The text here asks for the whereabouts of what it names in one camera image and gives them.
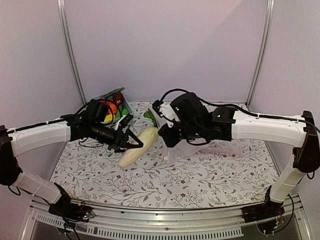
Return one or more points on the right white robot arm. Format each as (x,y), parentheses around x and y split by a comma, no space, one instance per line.
(230,122)

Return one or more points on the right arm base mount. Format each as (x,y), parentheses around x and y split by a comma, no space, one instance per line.
(269,213)

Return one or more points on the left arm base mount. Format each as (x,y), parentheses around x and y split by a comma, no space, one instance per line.
(76,212)

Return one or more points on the light blue plastic basket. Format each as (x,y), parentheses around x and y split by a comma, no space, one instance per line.
(123,109)

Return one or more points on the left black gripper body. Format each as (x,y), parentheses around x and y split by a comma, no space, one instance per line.
(112,140)

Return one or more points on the right aluminium frame post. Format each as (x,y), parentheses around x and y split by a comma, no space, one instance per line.
(270,4)

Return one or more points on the left aluminium frame post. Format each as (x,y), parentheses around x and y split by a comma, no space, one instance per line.
(61,6)

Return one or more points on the floral patterned table mat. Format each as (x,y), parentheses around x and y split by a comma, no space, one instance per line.
(90,172)

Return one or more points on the green cucumber toy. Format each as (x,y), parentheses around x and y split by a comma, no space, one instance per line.
(111,93)

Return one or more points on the aluminium frame post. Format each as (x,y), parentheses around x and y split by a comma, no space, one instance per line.
(61,6)
(270,4)

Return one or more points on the front aluminium rail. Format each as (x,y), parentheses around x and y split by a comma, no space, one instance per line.
(116,222)

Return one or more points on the orange pepper toy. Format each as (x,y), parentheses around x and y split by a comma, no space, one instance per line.
(112,108)

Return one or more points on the clear zip bag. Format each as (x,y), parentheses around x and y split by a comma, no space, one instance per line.
(178,152)
(221,147)

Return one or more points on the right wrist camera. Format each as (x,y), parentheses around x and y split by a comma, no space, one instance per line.
(165,111)

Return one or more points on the yellow pepper toy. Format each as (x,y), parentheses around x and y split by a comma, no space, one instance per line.
(109,118)

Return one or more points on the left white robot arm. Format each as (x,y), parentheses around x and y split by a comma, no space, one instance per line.
(85,123)

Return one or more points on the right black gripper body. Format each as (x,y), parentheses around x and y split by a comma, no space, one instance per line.
(189,131)

